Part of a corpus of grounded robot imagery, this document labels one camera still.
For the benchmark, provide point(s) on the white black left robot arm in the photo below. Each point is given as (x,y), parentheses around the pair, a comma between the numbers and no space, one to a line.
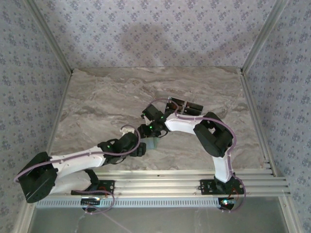
(77,161)

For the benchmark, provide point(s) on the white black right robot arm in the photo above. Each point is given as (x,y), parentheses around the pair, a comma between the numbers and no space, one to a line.
(182,125)

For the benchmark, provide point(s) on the black VIP credit card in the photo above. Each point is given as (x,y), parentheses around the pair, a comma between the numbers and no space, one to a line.
(192,112)
(180,109)
(194,106)
(179,100)

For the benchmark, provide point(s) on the tiered card display stand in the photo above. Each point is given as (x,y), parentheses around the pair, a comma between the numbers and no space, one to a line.
(185,106)

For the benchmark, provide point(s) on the aluminium extrusion base beam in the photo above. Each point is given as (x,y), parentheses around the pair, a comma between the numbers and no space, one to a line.
(158,184)

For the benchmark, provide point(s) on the small circuit board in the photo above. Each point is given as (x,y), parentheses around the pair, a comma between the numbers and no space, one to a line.
(91,201)
(227,203)

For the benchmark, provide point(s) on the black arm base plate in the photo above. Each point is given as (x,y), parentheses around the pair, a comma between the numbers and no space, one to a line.
(109,185)
(205,187)

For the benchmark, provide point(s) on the aluminium table side rail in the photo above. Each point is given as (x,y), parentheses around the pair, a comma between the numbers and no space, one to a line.
(258,121)
(60,106)

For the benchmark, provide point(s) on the aluminium frame leg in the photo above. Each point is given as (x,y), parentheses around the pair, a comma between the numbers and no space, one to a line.
(23,218)
(290,216)

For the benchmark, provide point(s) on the aluminium corner post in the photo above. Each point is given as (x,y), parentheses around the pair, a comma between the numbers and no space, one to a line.
(51,36)
(262,36)

